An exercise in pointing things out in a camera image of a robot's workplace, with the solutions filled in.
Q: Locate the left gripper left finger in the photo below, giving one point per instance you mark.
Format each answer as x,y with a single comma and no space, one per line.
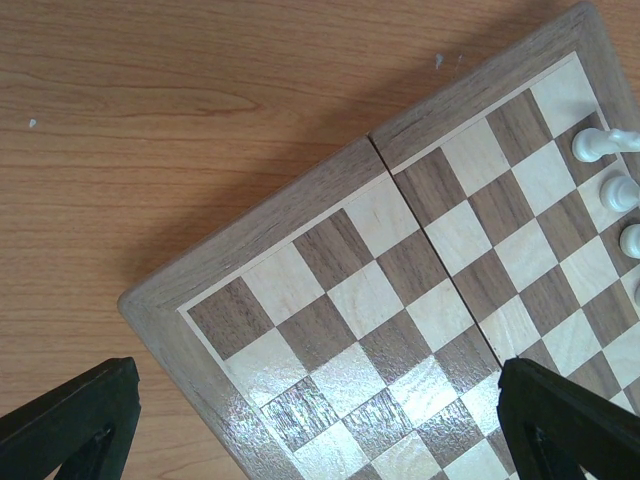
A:
83,429

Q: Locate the wooden folding chess board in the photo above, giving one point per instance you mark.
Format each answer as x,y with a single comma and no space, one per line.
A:
354,325

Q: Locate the white queen chess piece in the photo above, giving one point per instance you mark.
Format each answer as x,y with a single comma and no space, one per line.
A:
636,295

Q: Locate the white tall chess piece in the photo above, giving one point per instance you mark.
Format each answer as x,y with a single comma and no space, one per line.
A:
629,241

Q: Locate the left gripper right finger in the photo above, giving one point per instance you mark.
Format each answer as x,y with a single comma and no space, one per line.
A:
556,429

